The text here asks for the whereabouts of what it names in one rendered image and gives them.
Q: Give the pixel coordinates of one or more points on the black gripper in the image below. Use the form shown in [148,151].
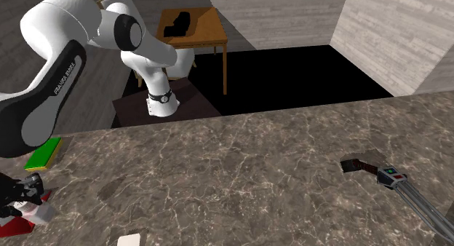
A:
[14,192]

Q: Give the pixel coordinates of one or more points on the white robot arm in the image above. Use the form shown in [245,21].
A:
[56,29]

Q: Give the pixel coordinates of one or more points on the red and white box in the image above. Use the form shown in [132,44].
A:
[14,227]

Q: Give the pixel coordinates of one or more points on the green and yellow sponge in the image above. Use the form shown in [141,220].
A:
[44,151]

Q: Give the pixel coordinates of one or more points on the small white block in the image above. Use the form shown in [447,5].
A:
[129,240]

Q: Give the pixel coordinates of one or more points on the dark robot stand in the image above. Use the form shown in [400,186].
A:
[198,105]

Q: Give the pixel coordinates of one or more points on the wooden table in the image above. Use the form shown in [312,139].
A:
[209,29]

